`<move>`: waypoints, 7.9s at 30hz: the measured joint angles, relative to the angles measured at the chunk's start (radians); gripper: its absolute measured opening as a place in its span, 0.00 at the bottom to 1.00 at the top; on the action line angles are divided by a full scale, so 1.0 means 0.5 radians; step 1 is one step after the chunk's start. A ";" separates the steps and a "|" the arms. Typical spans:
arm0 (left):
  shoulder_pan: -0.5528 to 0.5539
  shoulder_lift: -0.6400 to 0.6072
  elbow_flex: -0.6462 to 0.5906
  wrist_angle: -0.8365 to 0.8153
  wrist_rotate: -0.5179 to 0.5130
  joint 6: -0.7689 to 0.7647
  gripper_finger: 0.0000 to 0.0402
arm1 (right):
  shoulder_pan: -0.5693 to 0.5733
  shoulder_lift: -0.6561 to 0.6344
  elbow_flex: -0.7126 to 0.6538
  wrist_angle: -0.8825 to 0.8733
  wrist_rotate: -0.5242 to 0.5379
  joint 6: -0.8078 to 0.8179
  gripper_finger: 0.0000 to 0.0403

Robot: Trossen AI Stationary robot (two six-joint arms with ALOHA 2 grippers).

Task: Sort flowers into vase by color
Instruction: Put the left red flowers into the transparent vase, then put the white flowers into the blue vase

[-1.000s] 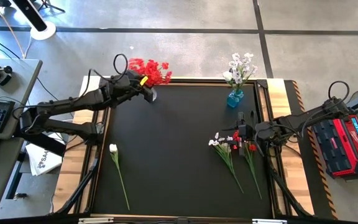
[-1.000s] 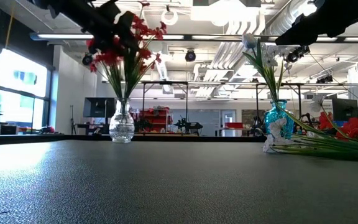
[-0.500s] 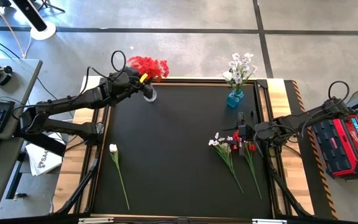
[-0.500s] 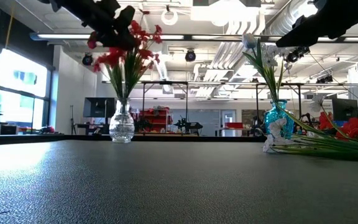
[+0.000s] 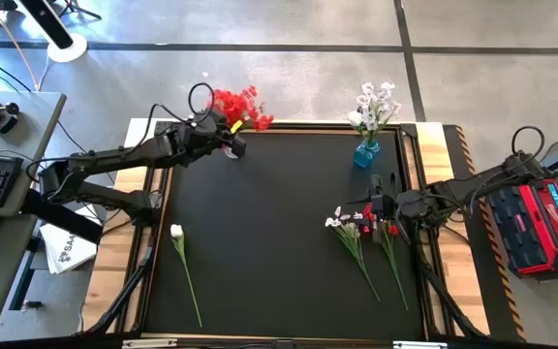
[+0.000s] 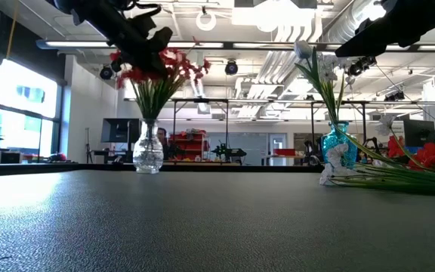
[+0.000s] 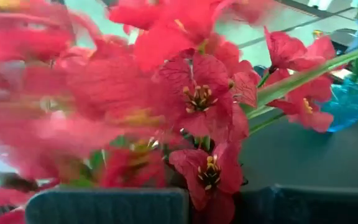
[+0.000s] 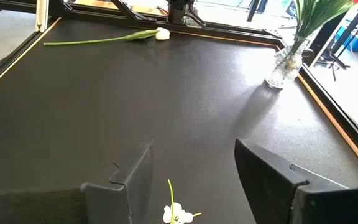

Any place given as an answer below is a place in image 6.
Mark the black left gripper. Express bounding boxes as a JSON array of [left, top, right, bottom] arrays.
[[100, 14, 174, 77]]

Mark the red artificial flower bunch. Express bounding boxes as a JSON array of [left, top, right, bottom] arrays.
[[141, 51, 211, 122], [137, 47, 203, 122], [110, 48, 165, 122], [386, 134, 435, 178]]

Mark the blue glass vase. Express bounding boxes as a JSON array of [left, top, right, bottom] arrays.
[[321, 120, 358, 170]]

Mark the black table mat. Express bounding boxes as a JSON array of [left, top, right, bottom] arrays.
[[0, 169, 435, 272]]

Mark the clear glass vase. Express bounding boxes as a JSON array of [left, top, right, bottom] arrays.
[[132, 119, 165, 175]]

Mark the black ceiling spotlight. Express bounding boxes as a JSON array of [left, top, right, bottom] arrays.
[[224, 60, 239, 76], [99, 64, 115, 81]]

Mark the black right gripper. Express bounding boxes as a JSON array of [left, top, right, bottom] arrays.
[[334, 0, 430, 58]]

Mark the white artificial tulip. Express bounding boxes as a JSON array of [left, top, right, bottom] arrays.
[[293, 39, 341, 124]]

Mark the person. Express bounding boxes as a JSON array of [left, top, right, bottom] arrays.
[[156, 127, 171, 159]]

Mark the red storage shelf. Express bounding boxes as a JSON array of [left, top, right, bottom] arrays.
[[170, 130, 208, 162]]

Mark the silver ventilation duct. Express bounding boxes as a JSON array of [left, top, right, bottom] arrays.
[[322, 0, 388, 45]]

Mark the black workbench frame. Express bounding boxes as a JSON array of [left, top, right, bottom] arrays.
[[171, 97, 230, 159]]

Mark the white artificial flower bunch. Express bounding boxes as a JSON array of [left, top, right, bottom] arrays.
[[318, 113, 435, 197], [317, 52, 356, 124]]

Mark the thin black tripod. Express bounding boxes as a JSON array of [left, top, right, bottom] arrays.
[[84, 127, 93, 164]]

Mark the white hanging ring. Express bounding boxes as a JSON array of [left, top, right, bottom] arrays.
[[196, 9, 218, 32]]

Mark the black track light cluster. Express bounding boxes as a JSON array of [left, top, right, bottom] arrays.
[[383, 90, 406, 102], [347, 55, 378, 77]]

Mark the black computer monitor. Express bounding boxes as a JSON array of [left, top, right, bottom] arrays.
[[100, 117, 142, 144], [403, 119, 435, 147]]

